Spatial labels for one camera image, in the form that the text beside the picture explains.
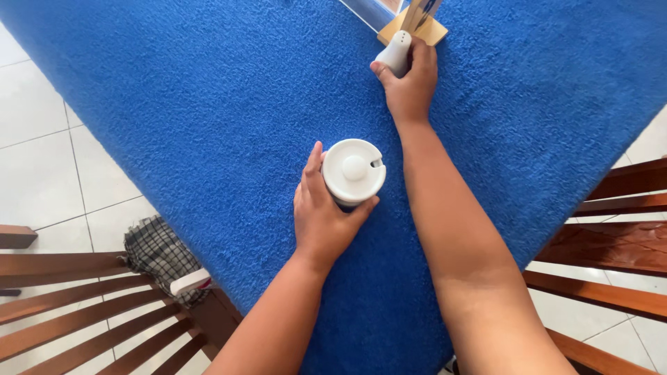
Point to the person's left hand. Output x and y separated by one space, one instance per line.
318 221

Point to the person's right hand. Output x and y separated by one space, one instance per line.
411 88

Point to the white ceramic shaker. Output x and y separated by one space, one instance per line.
396 52

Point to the white lidded ceramic jar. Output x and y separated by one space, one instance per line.
354 173

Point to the wooden napkin holder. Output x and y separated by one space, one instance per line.
417 23

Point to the clear acrylic stand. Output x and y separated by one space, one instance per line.
371 11

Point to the blue fuzzy tablecloth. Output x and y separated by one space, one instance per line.
260 130

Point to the white plastic object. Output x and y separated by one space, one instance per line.
190 282

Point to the checkered cloth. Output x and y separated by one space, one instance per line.
161 258

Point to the brown wooden slatted chair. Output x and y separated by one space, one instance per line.
604 260
94 307

